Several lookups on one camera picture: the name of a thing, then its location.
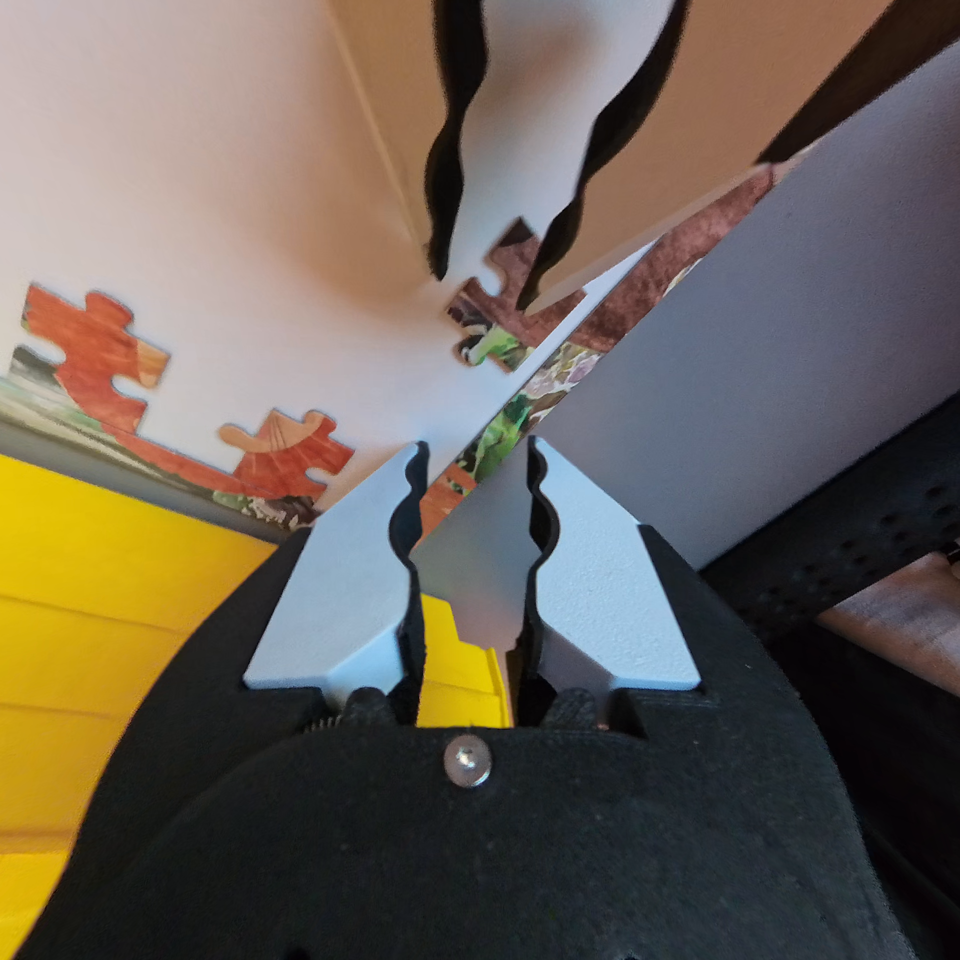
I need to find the red tan puzzle piece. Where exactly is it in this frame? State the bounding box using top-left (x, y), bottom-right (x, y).
top-left (217, 408), bottom-right (355, 502)

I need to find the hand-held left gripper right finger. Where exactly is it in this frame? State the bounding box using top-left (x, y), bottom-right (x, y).
top-left (516, 435), bottom-right (704, 727)

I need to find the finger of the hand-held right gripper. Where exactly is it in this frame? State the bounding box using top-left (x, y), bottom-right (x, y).
top-left (516, 0), bottom-right (897, 314)
top-left (327, 0), bottom-right (489, 282)

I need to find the jigsaw puzzle board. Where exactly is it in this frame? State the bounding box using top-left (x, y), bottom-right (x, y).
top-left (0, 0), bottom-right (781, 537)

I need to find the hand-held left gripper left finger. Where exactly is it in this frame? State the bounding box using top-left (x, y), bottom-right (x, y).
top-left (242, 441), bottom-right (430, 727)

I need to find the yellow plastic bin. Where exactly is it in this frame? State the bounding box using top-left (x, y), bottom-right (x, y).
top-left (0, 450), bottom-right (513, 960)

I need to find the black perforated panel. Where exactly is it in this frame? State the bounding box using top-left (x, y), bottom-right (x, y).
top-left (701, 393), bottom-right (960, 642)

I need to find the brown green puzzle piece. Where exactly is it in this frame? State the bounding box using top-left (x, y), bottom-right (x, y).
top-left (446, 217), bottom-right (588, 374)

